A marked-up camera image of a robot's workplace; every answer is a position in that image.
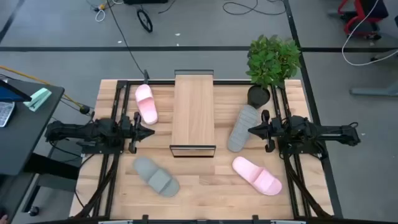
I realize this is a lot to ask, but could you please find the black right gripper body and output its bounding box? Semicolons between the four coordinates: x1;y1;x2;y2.
262;109;282;153

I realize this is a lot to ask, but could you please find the grey desk base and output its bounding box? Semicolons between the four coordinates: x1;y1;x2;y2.
349;46;398;97

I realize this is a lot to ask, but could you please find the black coiled cable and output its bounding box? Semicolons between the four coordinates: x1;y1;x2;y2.
222;0;287;16

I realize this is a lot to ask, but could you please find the black box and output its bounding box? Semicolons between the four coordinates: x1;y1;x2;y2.
123;0;169;5

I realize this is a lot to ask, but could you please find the mint green stapler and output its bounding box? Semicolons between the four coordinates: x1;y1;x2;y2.
23;87;53;112

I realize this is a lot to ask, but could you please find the black desk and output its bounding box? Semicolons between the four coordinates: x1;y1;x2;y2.
0;77;82;224

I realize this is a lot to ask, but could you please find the grey slide sandal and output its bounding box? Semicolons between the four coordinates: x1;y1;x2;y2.
226;105;261;153
132;156;181;198

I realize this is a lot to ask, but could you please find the red and black chair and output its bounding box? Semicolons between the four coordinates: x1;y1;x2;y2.
337;0;389;40

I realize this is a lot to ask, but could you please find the white calculator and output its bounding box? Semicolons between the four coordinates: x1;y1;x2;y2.
0;101;16;128

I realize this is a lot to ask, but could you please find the yellow cable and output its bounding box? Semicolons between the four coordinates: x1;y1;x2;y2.
0;64;85;110

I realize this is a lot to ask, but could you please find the green plant in black pot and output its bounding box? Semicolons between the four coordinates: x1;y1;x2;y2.
245;34;302;110

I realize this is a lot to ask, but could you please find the black wheel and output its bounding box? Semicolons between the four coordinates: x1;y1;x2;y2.
136;8;154;34

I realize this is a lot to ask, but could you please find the laptop with blue screen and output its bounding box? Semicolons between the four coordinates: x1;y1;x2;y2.
0;79;33;103

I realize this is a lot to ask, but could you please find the wooden shelf with black frame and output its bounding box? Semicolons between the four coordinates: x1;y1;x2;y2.
169;68;217;159

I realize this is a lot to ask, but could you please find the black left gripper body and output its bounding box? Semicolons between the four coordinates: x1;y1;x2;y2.
119;111;140;154

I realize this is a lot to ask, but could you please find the pink slide sandal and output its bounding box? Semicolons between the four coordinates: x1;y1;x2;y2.
134;83;159;126
231;156;283;197

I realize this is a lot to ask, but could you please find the black floor cable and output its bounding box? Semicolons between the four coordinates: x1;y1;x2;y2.
105;0;147;78

